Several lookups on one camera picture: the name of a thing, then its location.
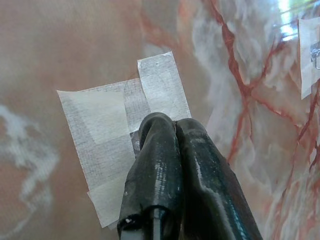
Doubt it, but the white tape strip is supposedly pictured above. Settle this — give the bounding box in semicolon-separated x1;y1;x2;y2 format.
137;50;193;120

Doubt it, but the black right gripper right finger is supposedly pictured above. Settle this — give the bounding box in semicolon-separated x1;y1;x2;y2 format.
175;117;264;240

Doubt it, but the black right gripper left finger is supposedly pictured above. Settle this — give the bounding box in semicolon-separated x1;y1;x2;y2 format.
116;112;183;240

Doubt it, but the large white tape patch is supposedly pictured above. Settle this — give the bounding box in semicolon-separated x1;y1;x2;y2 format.
56;77;151;230

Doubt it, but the small metal wall hook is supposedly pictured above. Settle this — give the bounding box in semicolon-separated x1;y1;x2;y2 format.
309;41;320;70

